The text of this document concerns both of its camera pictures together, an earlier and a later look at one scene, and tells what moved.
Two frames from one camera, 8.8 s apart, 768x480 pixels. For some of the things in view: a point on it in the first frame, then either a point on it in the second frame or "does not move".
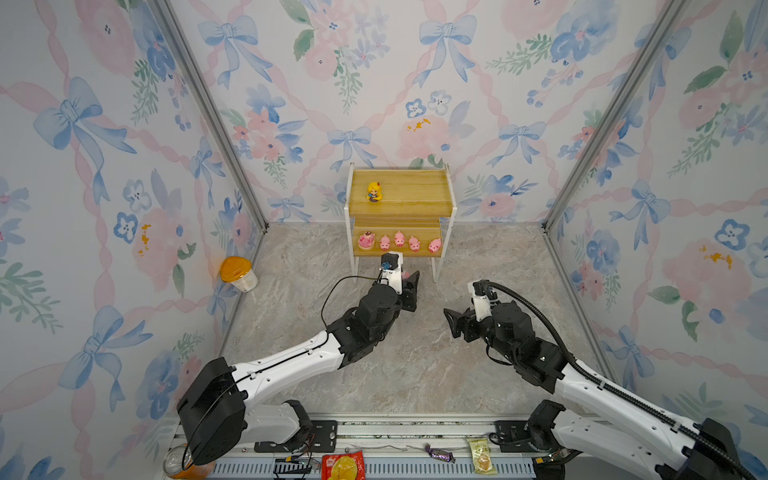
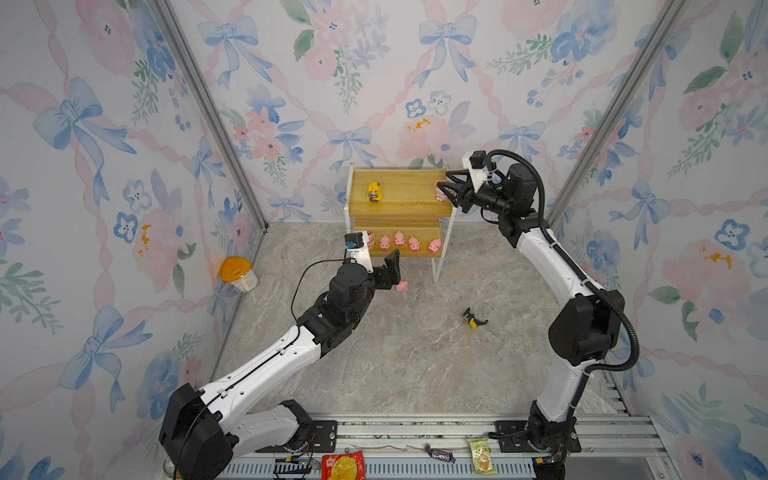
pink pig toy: [414, 244] does not move
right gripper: [455, 325] -> [462, 191]
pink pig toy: [434, 245] does not move
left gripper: [409, 293] -> [384, 282]
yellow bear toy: [374, 192] does not move
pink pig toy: [399, 239] does not move
